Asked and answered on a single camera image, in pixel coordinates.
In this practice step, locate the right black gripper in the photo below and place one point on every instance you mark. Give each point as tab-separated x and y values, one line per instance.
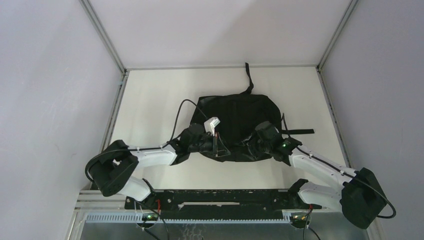
253	144

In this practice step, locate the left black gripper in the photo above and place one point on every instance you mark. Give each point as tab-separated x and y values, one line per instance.
218	148

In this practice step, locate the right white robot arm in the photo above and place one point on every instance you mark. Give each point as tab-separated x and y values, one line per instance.
356	194

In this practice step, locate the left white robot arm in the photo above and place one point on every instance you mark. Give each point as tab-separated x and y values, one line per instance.
113	170

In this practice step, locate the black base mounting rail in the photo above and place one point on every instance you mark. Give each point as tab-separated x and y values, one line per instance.
225	203

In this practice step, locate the black student backpack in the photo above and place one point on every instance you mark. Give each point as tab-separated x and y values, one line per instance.
239	115

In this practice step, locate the white slotted cable duct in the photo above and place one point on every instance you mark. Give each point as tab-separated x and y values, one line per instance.
132	217

